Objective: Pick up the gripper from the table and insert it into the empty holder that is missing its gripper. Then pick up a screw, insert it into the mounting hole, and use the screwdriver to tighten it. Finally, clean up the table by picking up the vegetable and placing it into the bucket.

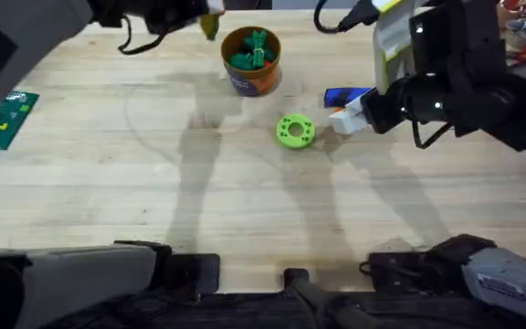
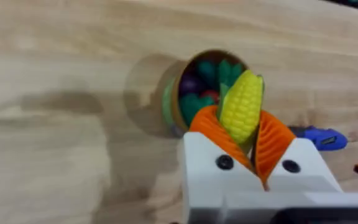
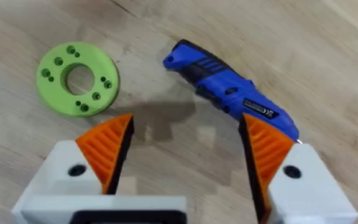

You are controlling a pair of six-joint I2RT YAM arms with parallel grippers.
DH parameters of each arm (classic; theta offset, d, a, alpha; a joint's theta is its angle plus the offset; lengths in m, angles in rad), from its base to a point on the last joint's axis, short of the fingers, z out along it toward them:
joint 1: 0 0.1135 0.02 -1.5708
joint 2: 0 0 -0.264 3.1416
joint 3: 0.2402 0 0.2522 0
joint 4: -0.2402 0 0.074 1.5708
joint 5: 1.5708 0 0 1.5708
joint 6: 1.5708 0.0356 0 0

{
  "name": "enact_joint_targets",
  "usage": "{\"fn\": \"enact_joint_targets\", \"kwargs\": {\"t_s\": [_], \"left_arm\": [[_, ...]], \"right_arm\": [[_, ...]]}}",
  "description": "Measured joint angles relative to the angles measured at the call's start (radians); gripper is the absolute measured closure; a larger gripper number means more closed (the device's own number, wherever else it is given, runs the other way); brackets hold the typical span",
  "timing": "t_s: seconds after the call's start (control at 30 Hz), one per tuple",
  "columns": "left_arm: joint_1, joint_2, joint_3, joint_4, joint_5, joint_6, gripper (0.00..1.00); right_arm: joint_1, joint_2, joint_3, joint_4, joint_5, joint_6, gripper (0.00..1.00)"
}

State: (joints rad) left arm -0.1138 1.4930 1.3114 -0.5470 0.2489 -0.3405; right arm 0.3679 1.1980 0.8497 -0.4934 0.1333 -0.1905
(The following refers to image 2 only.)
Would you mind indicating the yellow toy corn cob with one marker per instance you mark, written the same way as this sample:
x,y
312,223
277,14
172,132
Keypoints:
x,y
241,105

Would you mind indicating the brown tub of toy vegetables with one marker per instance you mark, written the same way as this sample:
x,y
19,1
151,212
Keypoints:
x,y
197,93

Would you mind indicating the blue electric screwdriver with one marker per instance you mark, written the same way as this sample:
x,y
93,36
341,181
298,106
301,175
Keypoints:
x,y
322,138

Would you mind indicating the left gripper white and orange right finger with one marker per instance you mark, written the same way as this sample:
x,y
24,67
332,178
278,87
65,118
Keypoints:
x,y
303,168

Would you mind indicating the left gripper white and orange left finger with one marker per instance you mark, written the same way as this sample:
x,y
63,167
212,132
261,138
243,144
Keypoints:
x,y
204,155

